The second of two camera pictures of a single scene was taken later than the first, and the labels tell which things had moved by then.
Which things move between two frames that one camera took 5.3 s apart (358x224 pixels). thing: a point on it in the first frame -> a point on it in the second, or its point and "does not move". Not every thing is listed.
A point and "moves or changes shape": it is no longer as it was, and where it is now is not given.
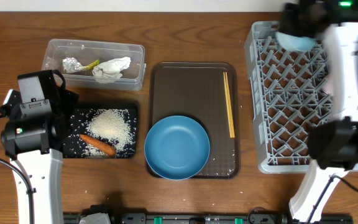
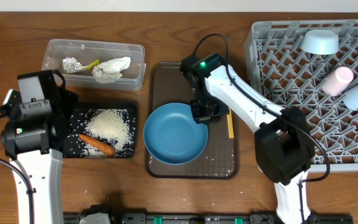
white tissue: x=109 y=71 does not move
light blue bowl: x=295 y=43 moves or changes shape
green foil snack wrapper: x=70 y=65 does not move
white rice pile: x=112 y=127 does not move
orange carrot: x=104 y=148 does not move
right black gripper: x=289 y=21 -> x=209 y=110
